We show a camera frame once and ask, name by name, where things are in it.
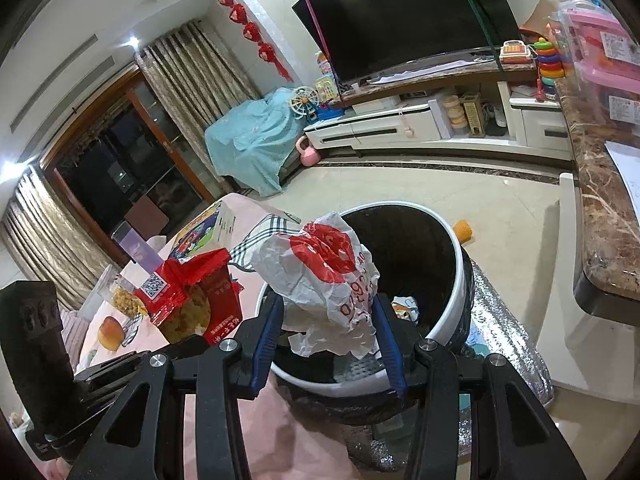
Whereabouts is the pink plastic storage box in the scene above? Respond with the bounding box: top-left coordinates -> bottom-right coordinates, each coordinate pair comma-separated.
555,0 -> 640,136

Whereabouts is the ferris wheel toy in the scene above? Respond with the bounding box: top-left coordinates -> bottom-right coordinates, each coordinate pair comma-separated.
289,86 -> 321,121

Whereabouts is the teal cloth cover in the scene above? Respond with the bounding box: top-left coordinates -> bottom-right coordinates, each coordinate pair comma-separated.
205,87 -> 321,198

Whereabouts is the beige patterned curtain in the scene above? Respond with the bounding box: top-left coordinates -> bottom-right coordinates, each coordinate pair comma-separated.
0,167 -> 113,311
135,19 -> 263,201

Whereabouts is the clear jar of yellow snacks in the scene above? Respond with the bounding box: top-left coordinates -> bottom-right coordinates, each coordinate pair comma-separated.
107,280 -> 151,318

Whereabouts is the plaid cloth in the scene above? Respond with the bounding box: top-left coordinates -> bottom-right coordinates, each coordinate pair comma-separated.
230,212 -> 303,273

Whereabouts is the purple bottle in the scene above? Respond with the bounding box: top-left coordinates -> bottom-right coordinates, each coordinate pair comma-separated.
112,225 -> 166,273

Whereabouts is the pink striped cushion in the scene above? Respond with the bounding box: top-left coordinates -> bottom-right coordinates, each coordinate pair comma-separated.
60,307 -> 96,361

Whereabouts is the white bin with black bag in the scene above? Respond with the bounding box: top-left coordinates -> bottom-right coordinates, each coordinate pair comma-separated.
255,202 -> 476,426

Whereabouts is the white paper sheet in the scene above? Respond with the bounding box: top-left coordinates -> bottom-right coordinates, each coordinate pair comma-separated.
604,140 -> 640,201

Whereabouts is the white television cabinet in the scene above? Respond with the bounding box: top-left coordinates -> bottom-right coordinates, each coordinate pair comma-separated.
304,67 -> 573,161

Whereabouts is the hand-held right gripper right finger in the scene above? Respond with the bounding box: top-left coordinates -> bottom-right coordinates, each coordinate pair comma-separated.
372,294 -> 588,480

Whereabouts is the white red paper bag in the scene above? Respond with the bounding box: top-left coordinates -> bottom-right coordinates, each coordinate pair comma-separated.
249,211 -> 382,360

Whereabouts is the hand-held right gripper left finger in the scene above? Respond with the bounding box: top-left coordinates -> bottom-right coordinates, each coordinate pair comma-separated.
65,292 -> 286,480

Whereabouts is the red hanging decoration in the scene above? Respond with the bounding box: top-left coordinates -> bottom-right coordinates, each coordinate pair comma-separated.
218,0 -> 293,81

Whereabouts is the colourful cardboard box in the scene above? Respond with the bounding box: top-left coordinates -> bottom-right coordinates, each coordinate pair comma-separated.
167,200 -> 236,261

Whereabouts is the round brown bun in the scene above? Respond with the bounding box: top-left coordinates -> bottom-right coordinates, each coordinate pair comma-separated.
97,316 -> 126,351

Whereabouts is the stack of round tins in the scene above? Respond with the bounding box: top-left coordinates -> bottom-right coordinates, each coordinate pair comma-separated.
442,95 -> 468,137

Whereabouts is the pink tablecloth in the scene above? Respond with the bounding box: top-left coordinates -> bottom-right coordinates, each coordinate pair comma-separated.
75,192 -> 361,480

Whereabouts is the silver foil mat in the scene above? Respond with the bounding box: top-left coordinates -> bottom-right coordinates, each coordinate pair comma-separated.
345,265 -> 556,471

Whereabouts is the wooden box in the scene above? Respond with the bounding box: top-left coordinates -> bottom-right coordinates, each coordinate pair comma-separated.
462,94 -> 487,138

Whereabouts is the toy cash register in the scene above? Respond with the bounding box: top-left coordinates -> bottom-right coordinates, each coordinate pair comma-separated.
500,39 -> 535,66

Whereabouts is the black television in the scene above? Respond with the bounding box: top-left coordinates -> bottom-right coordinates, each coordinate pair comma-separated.
291,0 -> 521,86

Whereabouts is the pink kettlebell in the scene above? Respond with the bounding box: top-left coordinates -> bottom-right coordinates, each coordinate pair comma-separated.
296,135 -> 322,167

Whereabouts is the colourful toy box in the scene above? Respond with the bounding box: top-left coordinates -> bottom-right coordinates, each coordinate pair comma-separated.
314,76 -> 341,103

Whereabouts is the rainbow stacking ring toy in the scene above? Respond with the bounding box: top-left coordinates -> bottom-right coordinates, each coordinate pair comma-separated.
532,36 -> 563,101

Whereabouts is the brown marble counter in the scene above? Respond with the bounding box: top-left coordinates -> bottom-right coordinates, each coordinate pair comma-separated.
552,75 -> 640,318

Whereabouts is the dark glass sliding door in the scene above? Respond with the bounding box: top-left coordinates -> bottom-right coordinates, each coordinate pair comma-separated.
42,67 -> 221,261

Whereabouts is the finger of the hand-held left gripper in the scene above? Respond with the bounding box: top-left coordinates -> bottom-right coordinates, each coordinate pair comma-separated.
74,335 -> 211,386

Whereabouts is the red snack packet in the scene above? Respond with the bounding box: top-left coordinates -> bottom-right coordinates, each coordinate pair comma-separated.
132,249 -> 243,346

